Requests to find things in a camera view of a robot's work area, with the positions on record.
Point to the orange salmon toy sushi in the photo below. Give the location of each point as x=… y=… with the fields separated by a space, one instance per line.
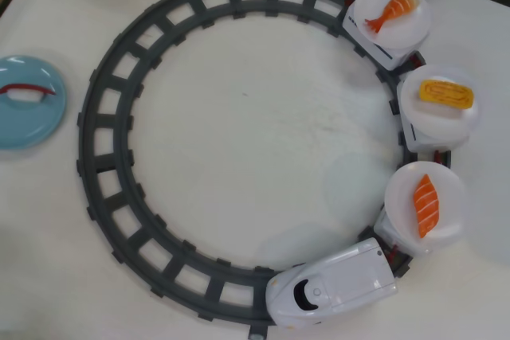
x=426 y=204

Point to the white Shinkansen toy locomotive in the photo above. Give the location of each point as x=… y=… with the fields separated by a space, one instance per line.
x=350 y=276

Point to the white plate under egg sushi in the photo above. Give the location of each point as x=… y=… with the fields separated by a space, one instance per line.
x=434 y=125

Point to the white plate under shrimp sushi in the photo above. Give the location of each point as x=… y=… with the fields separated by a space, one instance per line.
x=412 y=33

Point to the yellow egg toy sushi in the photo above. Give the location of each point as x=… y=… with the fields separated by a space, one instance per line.
x=446 y=95

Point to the white plate under salmon sushi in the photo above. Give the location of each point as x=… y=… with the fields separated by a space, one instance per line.
x=450 y=196

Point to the orange shrimp toy sushi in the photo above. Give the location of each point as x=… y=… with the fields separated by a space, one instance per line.
x=398 y=5

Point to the blue dish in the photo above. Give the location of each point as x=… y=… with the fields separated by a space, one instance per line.
x=24 y=127

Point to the red topped toy sushi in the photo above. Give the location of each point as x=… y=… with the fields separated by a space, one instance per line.
x=24 y=95

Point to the white wagon carrying salmon plate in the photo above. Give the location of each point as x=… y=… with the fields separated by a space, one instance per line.
x=384 y=228

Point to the white wagon carrying shrimp plate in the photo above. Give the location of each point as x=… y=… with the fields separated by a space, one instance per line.
x=382 y=55

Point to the white wagon carrying egg plate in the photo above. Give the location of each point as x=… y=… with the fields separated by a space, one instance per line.
x=418 y=143

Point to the grey circular toy train track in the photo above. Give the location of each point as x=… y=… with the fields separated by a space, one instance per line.
x=89 y=137

